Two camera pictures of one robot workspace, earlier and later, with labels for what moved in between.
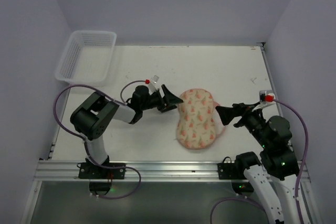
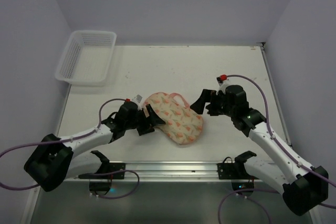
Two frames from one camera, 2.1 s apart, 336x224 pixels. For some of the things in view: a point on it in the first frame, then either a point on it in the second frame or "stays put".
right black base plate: [227, 170] stays put
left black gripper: [161, 102] -> [144, 120]
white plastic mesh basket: [86, 57] stays put
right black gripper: [240, 115] -> [211, 104]
